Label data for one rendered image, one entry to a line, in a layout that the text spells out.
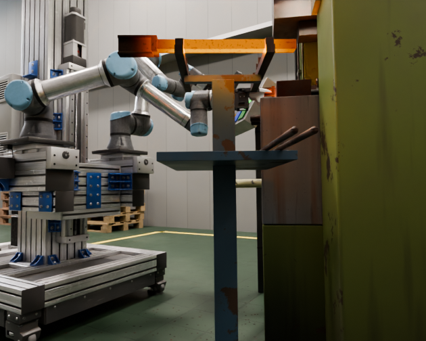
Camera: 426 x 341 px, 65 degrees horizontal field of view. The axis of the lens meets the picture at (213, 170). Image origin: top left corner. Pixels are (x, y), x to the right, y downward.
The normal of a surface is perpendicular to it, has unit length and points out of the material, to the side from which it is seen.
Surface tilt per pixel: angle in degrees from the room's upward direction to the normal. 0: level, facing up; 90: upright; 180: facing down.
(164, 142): 90
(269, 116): 90
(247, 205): 90
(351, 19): 90
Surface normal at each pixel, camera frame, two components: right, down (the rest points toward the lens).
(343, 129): -0.15, -0.05
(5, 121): -0.51, -0.04
